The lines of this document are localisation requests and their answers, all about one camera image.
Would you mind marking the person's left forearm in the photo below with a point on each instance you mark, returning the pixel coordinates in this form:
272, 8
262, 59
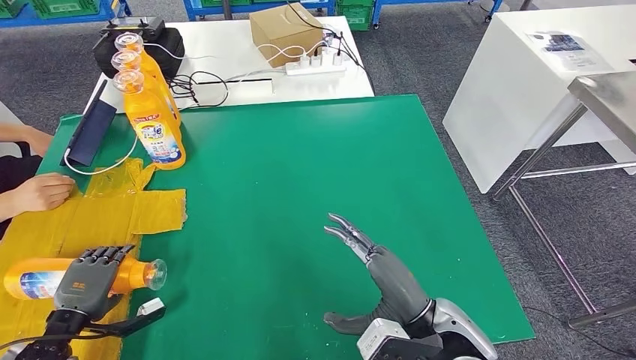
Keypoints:
12, 130

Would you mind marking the person's right hand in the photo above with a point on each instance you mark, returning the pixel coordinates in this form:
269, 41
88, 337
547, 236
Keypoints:
44, 193

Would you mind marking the black remote controller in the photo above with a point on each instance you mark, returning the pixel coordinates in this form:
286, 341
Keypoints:
149, 24

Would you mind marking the stainless steel table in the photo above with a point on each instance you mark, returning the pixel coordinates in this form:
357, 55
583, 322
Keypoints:
606, 94

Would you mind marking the white table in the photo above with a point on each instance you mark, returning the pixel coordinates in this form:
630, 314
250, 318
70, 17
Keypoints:
221, 42

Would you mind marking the person's right forearm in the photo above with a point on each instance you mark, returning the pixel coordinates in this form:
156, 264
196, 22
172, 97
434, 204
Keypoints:
7, 207

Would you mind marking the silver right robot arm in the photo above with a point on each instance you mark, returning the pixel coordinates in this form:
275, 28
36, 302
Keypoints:
457, 328

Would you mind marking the white charger plug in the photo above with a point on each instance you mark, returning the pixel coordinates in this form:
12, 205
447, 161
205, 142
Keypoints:
327, 55
316, 59
338, 58
304, 61

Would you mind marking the black carrying case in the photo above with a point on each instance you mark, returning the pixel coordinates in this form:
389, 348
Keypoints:
169, 52

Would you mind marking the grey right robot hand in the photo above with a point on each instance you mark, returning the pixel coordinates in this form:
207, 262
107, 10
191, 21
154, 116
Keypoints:
392, 283

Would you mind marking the green table mat board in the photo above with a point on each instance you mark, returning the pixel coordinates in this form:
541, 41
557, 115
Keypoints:
323, 164

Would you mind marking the person's left hand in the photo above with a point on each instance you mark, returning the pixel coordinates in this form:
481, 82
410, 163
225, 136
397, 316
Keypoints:
38, 140

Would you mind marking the person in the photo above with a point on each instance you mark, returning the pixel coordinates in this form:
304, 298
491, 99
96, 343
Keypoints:
15, 174

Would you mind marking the printed paper sheet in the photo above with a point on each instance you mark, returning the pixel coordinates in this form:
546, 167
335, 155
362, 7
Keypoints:
569, 49

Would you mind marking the white power strip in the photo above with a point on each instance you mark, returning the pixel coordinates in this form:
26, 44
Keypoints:
316, 70

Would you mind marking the white flat box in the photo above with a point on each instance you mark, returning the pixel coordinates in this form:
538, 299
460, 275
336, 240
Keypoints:
233, 90

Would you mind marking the orange Tide detergent bottle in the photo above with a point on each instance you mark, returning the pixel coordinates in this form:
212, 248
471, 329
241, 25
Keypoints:
37, 280
155, 89
153, 63
151, 116

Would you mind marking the black chair armrest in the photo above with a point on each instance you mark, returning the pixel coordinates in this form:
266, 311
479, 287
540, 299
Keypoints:
23, 149

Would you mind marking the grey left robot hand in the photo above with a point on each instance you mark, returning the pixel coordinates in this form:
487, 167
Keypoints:
87, 288

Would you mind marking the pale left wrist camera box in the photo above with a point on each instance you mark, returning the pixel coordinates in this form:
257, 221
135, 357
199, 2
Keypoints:
150, 306

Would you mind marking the white cabinet desk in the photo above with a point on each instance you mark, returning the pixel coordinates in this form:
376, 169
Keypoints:
507, 99

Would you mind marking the brown cardboard box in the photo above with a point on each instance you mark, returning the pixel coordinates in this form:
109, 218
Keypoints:
284, 31

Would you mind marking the yellow taped cardboard sheet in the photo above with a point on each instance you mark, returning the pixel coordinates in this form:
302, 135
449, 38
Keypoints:
99, 218

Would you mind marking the blue shelf rack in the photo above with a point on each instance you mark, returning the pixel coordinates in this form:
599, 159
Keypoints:
204, 10
376, 15
27, 19

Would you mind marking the green plastic crate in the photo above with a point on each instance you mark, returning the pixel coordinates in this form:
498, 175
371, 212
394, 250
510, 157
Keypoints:
64, 7
9, 6
355, 16

